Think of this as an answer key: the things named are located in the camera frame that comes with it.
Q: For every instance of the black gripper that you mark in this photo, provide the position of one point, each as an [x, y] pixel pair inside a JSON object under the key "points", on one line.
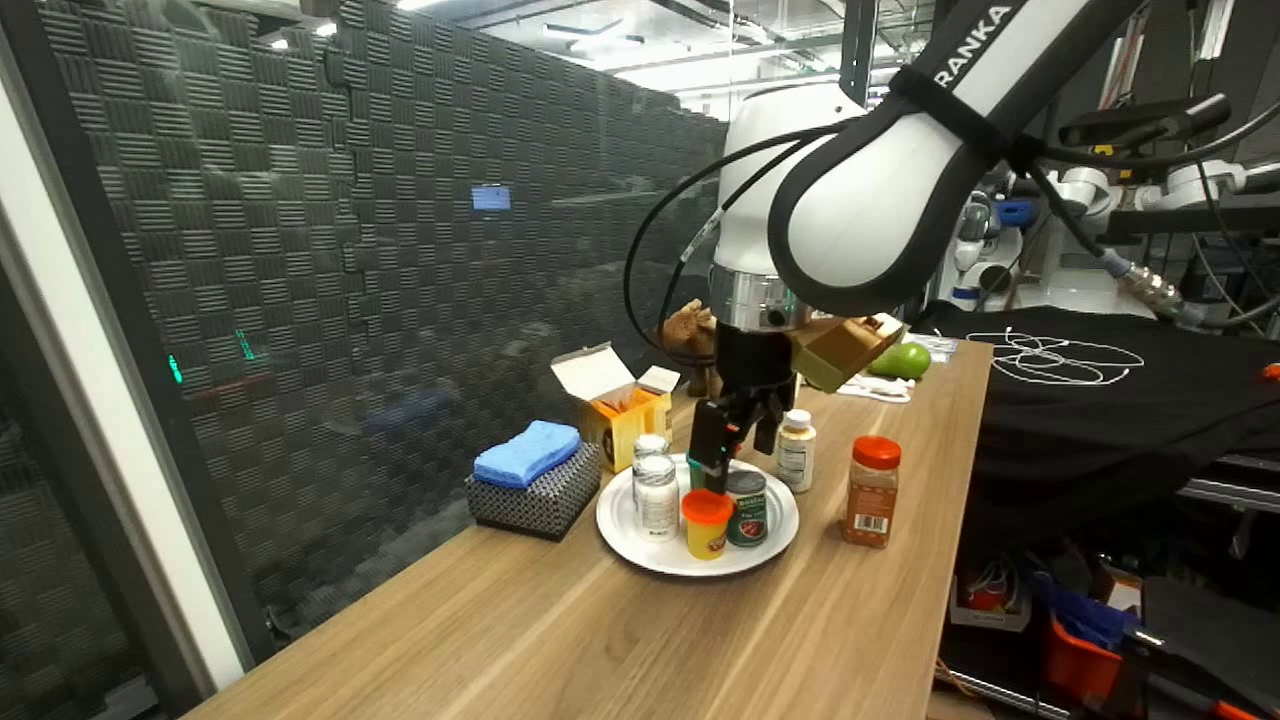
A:
{"points": [[756, 387]]}

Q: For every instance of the white cap pill bottle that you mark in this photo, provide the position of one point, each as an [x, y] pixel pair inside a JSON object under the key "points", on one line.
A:
{"points": [[654, 494], [650, 444]]}

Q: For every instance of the green label tin can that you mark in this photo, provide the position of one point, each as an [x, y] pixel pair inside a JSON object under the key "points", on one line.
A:
{"points": [[750, 511]]}

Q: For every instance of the orange lid play-doh can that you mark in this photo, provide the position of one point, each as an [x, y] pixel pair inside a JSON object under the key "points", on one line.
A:
{"points": [[707, 521]]}

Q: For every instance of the red cap spice jar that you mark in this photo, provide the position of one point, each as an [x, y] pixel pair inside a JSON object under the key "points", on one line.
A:
{"points": [[873, 479]]}

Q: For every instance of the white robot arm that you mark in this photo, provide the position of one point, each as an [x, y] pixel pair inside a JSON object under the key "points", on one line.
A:
{"points": [[855, 219]]}

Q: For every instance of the white paper plate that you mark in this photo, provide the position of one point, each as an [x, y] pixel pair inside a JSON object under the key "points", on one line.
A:
{"points": [[681, 529]]}

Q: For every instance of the open yellow cardboard box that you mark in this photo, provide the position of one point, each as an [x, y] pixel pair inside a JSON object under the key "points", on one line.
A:
{"points": [[618, 400]]}

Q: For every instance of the blue sponge cloth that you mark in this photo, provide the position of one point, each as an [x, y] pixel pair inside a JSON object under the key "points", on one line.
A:
{"points": [[527, 456]]}

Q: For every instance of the black mesh box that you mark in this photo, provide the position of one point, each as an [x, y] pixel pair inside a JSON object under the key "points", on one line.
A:
{"points": [[543, 511]]}

